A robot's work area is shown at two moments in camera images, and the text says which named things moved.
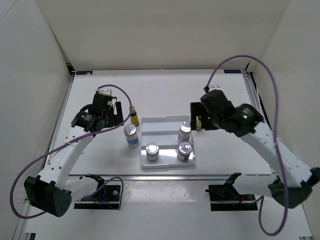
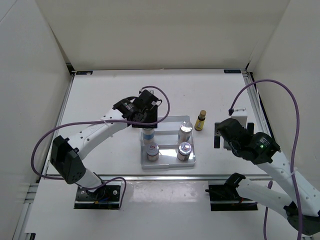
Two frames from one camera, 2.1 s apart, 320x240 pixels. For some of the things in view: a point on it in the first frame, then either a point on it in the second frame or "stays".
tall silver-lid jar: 185,132 stays
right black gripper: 196,109 to 217,138
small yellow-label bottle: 198,123 stays
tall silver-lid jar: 131,137 to 148,135
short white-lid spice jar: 184,151 stays
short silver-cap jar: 152,151 stays
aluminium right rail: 249,78 stays
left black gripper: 116,120 to 153,115
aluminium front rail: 106,177 stays
